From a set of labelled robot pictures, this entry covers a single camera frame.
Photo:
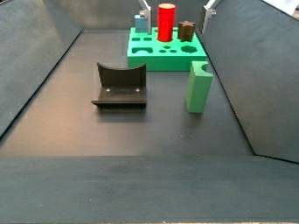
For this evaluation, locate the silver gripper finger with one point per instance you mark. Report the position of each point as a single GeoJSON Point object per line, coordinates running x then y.
{"type": "Point", "coordinates": [209, 12]}
{"type": "Point", "coordinates": [146, 13]}

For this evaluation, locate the green arch block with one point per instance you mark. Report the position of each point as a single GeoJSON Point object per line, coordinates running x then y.
{"type": "Point", "coordinates": [199, 86]}

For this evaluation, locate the green shape sorter board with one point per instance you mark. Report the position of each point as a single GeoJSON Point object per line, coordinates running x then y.
{"type": "Point", "coordinates": [163, 56]}

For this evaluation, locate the blue square block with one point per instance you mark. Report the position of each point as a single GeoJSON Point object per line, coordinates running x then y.
{"type": "Point", "coordinates": [141, 24]}

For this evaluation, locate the red cylinder peg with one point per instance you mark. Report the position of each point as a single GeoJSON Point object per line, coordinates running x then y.
{"type": "Point", "coordinates": [166, 13]}

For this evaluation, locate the brown star peg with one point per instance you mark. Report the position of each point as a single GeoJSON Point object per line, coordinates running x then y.
{"type": "Point", "coordinates": [186, 31]}

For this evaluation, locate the black curved stand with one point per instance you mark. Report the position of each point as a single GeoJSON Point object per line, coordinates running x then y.
{"type": "Point", "coordinates": [122, 86]}

